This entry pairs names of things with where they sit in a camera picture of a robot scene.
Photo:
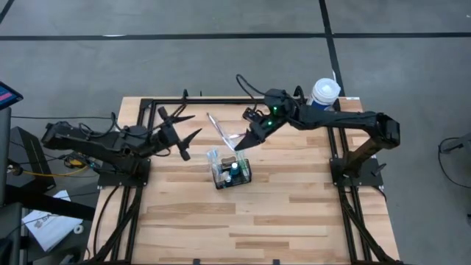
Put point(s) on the black aluminium table frame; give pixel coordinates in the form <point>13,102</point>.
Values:
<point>221,101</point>

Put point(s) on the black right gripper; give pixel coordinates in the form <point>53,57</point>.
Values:
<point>274,117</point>

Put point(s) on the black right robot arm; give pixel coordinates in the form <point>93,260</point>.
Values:
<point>342,119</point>

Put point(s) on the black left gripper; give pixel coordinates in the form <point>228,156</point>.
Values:
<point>165,138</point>

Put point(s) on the black stand beam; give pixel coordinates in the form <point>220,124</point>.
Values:
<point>55,208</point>

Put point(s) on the black computer box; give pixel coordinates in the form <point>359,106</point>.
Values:
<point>31,158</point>

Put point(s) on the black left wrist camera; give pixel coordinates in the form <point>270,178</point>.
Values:
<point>137,131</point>

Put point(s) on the screen with pink stripe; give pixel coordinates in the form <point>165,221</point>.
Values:
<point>7,95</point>

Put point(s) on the white toothbrush pair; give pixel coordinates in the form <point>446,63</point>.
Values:
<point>221,129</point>

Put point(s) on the white tape roll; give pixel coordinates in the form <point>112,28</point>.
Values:
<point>78,229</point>

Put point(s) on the white blue yellow wipes canister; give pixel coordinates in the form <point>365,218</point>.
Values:
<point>325,92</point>

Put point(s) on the white paper sheet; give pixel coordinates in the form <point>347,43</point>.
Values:
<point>49,224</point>

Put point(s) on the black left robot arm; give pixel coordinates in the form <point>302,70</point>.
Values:
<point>92,141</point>

